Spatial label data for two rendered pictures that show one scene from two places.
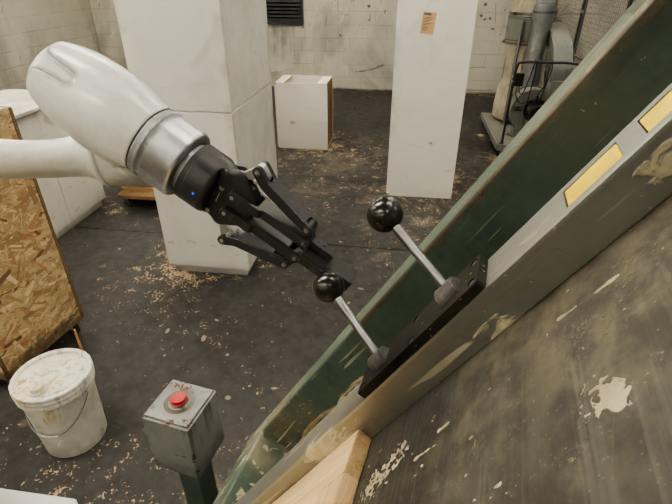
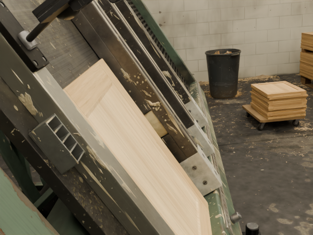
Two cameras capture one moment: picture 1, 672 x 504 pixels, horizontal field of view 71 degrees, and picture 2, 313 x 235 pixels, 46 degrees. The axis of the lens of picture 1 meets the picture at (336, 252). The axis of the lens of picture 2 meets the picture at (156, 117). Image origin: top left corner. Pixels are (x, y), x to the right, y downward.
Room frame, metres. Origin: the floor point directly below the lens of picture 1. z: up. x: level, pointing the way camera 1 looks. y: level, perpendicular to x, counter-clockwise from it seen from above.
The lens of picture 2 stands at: (0.92, 0.00, 1.44)
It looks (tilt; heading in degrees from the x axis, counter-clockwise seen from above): 18 degrees down; 167
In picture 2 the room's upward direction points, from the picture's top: 4 degrees counter-clockwise
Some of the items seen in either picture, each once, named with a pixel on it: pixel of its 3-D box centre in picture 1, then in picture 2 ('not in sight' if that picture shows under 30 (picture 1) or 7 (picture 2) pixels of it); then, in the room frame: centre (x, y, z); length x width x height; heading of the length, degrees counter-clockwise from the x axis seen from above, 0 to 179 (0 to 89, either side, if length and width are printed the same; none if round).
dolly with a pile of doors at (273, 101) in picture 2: not in sight; (272, 104); (-2.64, 2.19, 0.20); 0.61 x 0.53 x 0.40; 172
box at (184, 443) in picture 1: (185, 428); not in sight; (0.73, 0.35, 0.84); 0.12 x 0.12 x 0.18; 72
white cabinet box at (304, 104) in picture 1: (305, 112); not in sight; (5.49, 0.35, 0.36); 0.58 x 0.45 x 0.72; 82
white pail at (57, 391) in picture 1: (62, 394); not in sight; (1.39, 1.14, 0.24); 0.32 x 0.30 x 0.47; 172
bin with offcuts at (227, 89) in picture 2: not in sight; (223, 73); (-3.94, 2.18, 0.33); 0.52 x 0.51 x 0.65; 172
